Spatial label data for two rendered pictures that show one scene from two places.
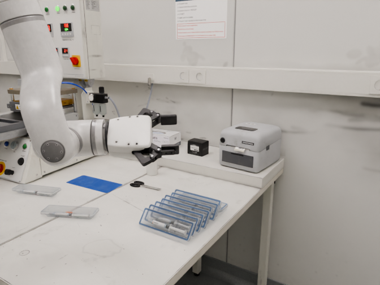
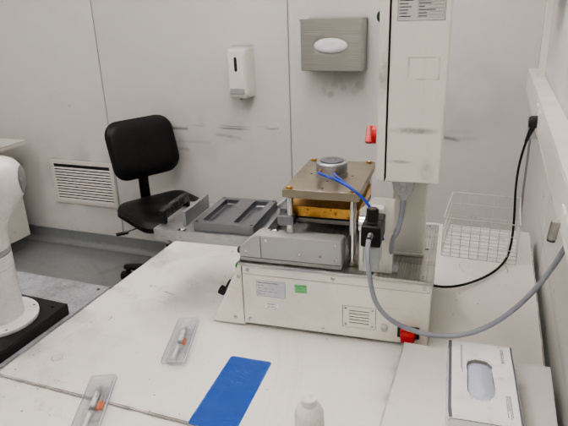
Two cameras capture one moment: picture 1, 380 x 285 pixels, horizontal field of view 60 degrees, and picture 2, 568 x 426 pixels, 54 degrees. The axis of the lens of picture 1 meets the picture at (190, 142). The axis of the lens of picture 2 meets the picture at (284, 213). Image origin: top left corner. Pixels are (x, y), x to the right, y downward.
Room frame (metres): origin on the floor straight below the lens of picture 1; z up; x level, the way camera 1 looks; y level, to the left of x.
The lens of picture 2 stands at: (1.22, -0.56, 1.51)
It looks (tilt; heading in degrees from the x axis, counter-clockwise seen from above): 21 degrees down; 79
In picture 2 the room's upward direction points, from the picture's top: 2 degrees counter-clockwise
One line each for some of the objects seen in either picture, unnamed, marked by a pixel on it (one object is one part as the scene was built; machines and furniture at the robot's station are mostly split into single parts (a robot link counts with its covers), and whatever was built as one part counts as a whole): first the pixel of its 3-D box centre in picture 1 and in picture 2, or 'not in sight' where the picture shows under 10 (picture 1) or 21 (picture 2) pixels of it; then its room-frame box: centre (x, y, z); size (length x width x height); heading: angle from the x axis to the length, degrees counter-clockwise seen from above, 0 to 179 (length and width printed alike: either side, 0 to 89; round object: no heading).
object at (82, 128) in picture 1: (65, 139); not in sight; (0.73, 0.29, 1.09); 0.13 x 0.09 x 0.08; 95
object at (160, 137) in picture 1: (156, 138); (480, 395); (1.71, 0.18, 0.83); 0.23 x 0.12 x 0.07; 62
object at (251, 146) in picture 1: (250, 145); not in sight; (1.41, -0.27, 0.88); 0.25 x 0.20 x 0.17; 142
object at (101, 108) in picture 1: (97, 102); (370, 237); (1.59, 0.45, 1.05); 0.15 x 0.05 x 0.15; 62
